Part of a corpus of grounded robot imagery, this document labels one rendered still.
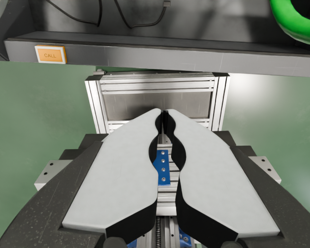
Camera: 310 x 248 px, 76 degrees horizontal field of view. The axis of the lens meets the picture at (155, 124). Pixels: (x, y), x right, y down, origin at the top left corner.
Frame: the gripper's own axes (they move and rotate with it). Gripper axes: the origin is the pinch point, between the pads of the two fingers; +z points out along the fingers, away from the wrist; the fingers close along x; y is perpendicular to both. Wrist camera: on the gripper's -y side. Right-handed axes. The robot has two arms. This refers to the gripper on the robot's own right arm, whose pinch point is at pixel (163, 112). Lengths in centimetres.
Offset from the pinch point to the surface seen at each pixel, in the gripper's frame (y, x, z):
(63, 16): -1.2, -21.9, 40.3
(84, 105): 66, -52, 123
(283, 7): -5.8, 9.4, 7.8
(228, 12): -3.9, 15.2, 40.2
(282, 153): 103, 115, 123
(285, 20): -5.0, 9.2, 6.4
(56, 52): 3.6, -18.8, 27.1
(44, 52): 3.6, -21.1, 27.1
